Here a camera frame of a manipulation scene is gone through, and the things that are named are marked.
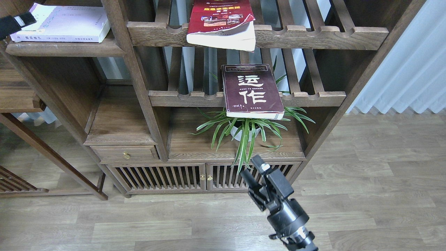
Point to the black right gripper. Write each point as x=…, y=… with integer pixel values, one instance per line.
x=286, y=216

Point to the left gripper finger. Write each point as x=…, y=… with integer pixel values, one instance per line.
x=12, y=24

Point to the white lavender book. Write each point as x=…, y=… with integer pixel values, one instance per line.
x=65, y=24

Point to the red cover book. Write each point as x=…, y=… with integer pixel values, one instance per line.
x=227, y=24

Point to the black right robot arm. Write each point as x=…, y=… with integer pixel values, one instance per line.
x=300, y=244

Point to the right slatted cabinet door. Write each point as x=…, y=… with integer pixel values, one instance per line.
x=222, y=177

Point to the slatted cabinet door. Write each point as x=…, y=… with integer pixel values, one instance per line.
x=157, y=179
x=222, y=177

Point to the green spider plant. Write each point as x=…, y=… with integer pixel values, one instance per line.
x=222, y=123

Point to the white plant pot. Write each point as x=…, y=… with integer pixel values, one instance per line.
x=243, y=126

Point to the dark maroon book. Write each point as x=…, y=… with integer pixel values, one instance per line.
x=251, y=92

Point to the left slatted cabinet door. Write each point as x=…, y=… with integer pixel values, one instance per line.
x=157, y=179

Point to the dark wooden bookshelf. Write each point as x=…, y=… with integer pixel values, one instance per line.
x=142, y=85

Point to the small wooden drawer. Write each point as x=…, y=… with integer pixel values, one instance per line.
x=125, y=154

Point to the white curtain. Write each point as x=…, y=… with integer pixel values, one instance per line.
x=413, y=74

